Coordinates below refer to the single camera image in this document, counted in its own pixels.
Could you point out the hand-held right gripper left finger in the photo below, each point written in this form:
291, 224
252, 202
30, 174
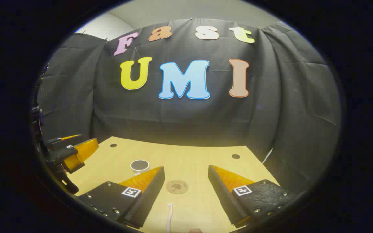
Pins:
147, 194

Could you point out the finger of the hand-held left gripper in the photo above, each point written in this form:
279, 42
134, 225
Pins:
79, 152
60, 141

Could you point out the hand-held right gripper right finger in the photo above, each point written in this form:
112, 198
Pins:
225, 194

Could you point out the round cork coaster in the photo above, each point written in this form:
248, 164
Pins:
177, 187

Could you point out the white toothbrush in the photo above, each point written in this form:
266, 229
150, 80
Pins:
169, 216

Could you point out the wooden desktop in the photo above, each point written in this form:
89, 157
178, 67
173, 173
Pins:
186, 161

